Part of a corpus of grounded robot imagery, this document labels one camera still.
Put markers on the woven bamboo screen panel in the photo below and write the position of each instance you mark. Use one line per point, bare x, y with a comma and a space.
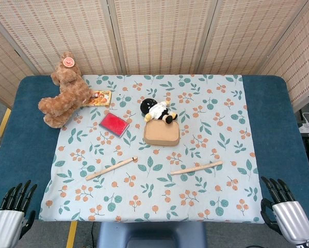
298, 64
249, 33
66, 33
2, 67
162, 33

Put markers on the black white plush doll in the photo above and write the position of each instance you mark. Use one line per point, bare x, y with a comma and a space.
158, 108

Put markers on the wooden stick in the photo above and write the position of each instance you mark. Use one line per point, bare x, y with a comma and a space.
110, 168
195, 168

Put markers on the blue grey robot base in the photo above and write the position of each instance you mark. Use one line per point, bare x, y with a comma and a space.
149, 235

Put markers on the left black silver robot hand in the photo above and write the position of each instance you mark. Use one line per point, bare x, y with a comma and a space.
6, 223

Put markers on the red ink stamp pad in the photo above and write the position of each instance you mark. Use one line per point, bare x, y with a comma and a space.
114, 124

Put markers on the tan rectangular paper box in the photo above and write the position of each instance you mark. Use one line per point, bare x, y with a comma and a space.
161, 134

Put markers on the yellow orange snack box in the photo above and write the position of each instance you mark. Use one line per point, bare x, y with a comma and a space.
101, 99

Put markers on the blue padded table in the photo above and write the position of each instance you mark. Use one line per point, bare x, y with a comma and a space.
25, 144

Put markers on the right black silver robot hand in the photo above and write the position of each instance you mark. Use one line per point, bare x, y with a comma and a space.
292, 219

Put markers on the floral printed tablecloth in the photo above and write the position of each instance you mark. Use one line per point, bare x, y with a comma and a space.
149, 191

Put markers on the brown teddy bear plush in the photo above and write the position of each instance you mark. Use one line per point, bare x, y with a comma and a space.
66, 95

